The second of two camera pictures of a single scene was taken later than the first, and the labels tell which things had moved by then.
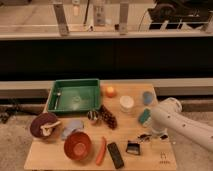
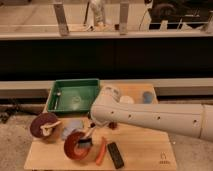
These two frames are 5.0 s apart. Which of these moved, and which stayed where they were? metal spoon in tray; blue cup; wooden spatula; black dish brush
Moved: black dish brush
Stayed: blue cup; metal spoon in tray; wooden spatula
